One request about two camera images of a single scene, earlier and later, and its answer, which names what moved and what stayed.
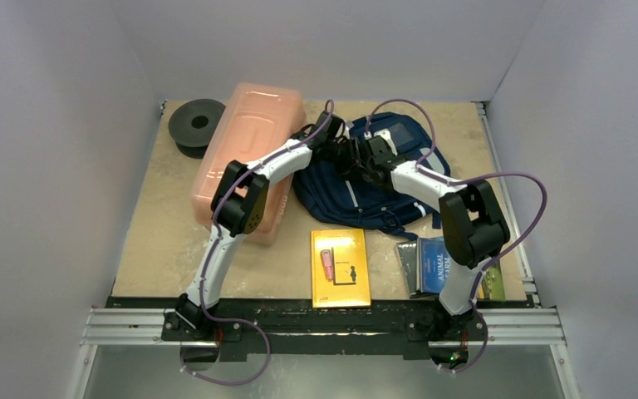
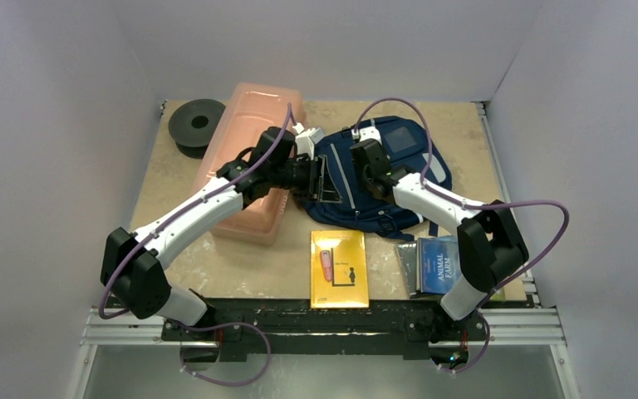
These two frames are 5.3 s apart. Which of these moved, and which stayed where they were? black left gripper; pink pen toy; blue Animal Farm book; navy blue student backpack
Moved: black left gripper
Stayed: blue Animal Farm book; navy blue student backpack; pink pen toy
